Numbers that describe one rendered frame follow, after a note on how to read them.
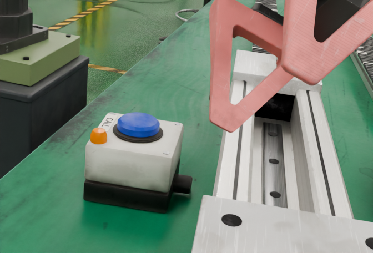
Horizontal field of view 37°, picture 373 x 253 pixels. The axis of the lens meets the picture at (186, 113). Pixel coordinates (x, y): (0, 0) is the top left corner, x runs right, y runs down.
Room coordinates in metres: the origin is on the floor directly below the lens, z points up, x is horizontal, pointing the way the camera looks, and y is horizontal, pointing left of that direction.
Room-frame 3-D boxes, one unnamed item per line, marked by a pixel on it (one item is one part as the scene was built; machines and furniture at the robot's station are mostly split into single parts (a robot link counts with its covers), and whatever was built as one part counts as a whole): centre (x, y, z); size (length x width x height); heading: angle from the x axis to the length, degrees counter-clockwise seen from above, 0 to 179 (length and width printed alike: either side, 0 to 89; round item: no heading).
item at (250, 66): (0.63, -0.09, 0.83); 0.12 x 0.09 x 0.10; 85
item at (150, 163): (0.47, 0.04, 0.81); 0.10 x 0.08 x 0.06; 85
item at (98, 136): (0.45, 0.08, 0.85); 0.02 x 0.02 x 0.01
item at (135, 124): (0.48, 0.04, 0.84); 0.04 x 0.04 x 0.02
